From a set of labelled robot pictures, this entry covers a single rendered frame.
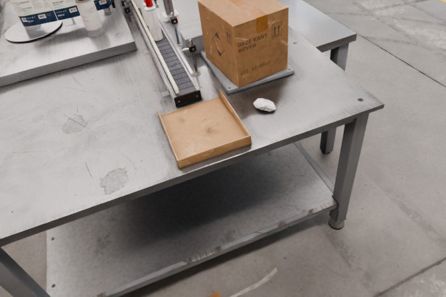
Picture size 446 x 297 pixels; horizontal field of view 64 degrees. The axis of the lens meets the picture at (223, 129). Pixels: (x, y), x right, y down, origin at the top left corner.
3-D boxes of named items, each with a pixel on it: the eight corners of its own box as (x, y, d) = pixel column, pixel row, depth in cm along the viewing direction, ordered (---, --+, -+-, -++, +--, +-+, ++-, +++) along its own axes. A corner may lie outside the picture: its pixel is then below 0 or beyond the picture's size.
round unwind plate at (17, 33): (7, 25, 207) (6, 23, 207) (61, 12, 213) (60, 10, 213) (2, 48, 185) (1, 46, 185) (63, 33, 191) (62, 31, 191)
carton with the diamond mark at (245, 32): (205, 57, 164) (196, -1, 146) (250, 40, 171) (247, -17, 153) (238, 88, 144) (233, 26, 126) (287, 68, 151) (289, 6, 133)
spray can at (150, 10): (151, 38, 177) (141, -3, 163) (161, 35, 178) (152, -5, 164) (154, 42, 173) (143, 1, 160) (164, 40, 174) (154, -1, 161)
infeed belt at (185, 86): (118, -21, 259) (117, -27, 257) (129, -24, 261) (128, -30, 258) (178, 104, 142) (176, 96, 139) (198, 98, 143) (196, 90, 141)
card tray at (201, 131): (158, 116, 139) (156, 108, 136) (221, 97, 144) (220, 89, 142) (179, 168, 118) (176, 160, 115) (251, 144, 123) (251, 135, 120)
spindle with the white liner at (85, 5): (87, 32, 190) (64, -26, 170) (103, 27, 192) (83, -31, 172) (88, 38, 184) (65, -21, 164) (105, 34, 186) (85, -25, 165)
